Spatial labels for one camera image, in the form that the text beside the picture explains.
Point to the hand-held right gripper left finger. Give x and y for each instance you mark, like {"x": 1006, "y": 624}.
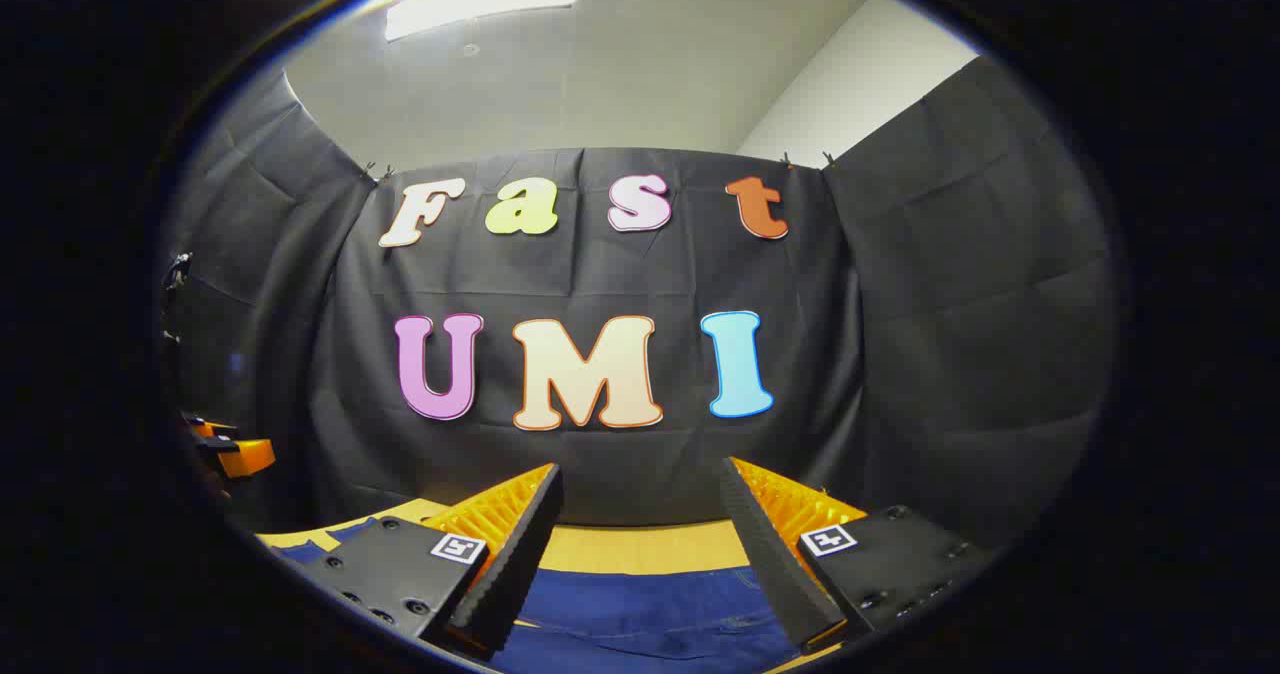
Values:
{"x": 515, "y": 574}

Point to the black backdrop cloth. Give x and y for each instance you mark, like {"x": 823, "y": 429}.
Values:
{"x": 900, "y": 354}

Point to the blue jeans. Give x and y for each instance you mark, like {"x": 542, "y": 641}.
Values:
{"x": 650, "y": 619}

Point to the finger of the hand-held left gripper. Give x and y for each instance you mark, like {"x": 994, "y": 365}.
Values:
{"x": 208, "y": 426}
{"x": 245, "y": 457}

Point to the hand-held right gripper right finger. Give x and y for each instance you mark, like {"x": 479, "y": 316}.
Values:
{"x": 775, "y": 569}

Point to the dark metal clamp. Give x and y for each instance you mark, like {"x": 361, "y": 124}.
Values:
{"x": 178, "y": 272}

